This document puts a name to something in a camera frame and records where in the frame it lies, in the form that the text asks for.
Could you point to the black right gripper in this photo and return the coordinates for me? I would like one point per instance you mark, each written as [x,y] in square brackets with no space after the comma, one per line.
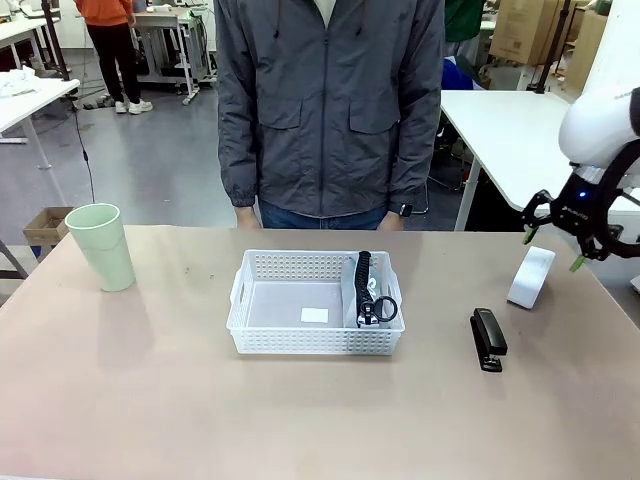
[580,212]

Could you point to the white rectangular box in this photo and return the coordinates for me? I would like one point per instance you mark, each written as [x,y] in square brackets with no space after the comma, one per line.
[531,277]

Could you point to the black stapler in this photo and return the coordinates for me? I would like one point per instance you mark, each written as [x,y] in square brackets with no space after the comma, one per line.
[489,336]

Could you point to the person's left forearm grey sleeve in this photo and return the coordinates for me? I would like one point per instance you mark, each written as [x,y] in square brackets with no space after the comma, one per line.
[412,160]

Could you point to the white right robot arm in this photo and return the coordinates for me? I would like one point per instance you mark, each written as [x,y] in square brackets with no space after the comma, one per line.
[595,125]

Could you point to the person's right forearm grey sleeve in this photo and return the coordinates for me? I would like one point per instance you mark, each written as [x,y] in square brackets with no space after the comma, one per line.
[239,165]

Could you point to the white perforated plastic basket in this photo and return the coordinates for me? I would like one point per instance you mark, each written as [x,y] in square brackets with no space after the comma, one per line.
[280,340]

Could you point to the person's left hand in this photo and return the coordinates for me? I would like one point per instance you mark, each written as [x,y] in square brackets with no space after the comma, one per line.
[391,223]

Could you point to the person's right hand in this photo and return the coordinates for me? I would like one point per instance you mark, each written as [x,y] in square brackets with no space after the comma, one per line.
[248,217]

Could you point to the large white table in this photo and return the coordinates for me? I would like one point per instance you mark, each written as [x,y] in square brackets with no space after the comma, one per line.
[500,130]

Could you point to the grey smartwatch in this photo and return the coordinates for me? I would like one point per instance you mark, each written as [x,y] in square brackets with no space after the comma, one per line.
[405,209]

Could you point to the black stand pole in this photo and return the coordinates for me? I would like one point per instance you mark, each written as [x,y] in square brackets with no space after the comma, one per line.
[547,60]

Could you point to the tall cardboard box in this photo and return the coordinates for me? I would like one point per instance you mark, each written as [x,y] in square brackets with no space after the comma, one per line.
[587,50]

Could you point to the blue cloth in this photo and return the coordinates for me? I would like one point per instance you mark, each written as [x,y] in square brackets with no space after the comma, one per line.
[457,72]

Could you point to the large cardboard box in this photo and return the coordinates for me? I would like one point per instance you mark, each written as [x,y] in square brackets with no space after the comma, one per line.
[527,30]

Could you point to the white pouch with black zipper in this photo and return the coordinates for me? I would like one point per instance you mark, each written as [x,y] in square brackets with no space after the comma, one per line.
[364,285]

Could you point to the green garment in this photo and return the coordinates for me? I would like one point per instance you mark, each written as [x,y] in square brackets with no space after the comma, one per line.
[462,20]

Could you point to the white sticker label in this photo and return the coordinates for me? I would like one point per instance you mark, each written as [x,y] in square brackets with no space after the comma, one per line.
[314,315]

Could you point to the person torso in grey jacket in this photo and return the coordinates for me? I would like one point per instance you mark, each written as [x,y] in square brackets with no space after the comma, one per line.
[327,110]

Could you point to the white desk on casters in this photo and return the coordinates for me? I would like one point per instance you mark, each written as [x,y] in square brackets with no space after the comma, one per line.
[170,30]

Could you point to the light green plastic cup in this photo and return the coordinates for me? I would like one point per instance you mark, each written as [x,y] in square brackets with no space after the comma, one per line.
[102,250]

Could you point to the person in orange top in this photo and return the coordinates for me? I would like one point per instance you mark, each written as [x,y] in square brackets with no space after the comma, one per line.
[112,45]

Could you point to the small open cardboard box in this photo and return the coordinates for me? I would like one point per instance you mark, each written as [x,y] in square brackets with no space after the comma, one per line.
[45,225]

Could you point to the black tripod pole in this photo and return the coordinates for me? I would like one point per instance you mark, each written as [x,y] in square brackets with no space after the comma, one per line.
[55,40]

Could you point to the white table with cloth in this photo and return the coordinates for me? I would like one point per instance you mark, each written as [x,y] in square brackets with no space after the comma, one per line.
[30,105]

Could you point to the crumpled white cloth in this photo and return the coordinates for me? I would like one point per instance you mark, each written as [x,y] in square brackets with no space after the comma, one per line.
[17,82]

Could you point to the metal frame chair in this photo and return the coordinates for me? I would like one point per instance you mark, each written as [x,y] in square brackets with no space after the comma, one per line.
[445,165]

